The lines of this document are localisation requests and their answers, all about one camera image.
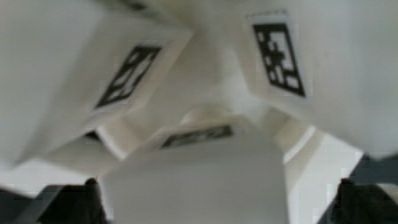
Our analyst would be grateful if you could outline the white round stool seat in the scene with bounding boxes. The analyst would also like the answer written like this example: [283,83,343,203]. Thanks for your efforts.
[96,0,324,160]

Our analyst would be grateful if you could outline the white stool leg front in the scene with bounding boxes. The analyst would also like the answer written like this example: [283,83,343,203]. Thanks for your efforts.
[100,116,290,224]

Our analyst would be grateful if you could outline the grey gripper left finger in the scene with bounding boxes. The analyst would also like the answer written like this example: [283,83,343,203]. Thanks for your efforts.
[11,178,110,224]

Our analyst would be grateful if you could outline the white stool leg with tag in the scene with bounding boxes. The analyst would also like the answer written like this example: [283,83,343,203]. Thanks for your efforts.
[0,0,194,167]

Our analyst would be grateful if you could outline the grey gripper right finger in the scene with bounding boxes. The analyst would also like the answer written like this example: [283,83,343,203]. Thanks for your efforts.
[331,179,398,224]

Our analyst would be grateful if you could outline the white L-shaped fence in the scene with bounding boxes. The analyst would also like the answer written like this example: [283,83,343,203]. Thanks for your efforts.
[0,134,364,224]

